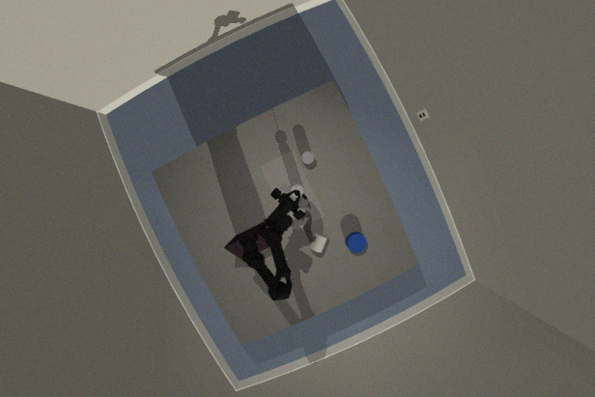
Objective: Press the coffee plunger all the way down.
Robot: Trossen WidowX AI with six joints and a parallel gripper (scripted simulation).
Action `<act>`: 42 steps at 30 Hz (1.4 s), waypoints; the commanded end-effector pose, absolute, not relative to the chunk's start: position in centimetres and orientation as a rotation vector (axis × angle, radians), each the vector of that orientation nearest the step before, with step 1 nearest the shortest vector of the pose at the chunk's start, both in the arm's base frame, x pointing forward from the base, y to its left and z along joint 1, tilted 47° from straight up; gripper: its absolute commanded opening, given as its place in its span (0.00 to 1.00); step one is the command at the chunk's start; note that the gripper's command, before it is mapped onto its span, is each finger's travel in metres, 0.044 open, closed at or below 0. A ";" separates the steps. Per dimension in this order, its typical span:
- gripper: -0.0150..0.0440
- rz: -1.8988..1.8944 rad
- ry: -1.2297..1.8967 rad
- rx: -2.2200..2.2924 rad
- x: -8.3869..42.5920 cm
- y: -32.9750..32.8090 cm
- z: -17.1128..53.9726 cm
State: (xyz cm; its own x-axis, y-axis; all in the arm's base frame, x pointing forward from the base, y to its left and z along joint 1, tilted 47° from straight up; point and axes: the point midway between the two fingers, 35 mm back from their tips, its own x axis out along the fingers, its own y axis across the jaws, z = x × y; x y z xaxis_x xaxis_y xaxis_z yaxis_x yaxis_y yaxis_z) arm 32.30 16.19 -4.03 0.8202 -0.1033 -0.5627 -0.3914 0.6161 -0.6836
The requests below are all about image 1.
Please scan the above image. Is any grey cylinder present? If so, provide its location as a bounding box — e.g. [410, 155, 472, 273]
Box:
[301, 152, 314, 164]

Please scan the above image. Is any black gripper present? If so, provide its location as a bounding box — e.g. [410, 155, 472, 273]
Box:
[270, 188, 305, 220]

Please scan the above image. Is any french press coffee maker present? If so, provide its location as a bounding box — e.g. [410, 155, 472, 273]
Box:
[291, 184, 307, 200]

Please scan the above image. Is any blue short cylinder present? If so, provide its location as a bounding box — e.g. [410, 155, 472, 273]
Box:
[346, 231, 366, 253]

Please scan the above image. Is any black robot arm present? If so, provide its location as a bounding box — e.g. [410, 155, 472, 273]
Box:
[241, 196, 296, 301]

